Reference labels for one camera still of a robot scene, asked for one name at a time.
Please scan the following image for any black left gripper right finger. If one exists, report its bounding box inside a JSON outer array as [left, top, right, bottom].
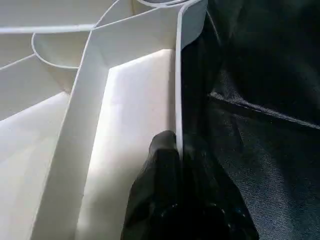
[[181, 142, 261, 240]]

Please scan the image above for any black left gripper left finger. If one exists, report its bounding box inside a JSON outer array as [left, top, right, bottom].
[[121, 130, 183, 240]]

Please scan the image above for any white plastic table top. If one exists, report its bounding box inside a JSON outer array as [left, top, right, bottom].
[[0, 0, 208, 240]]

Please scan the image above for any black work mat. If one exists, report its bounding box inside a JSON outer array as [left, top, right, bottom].
[[177, 0, 320, 240]]

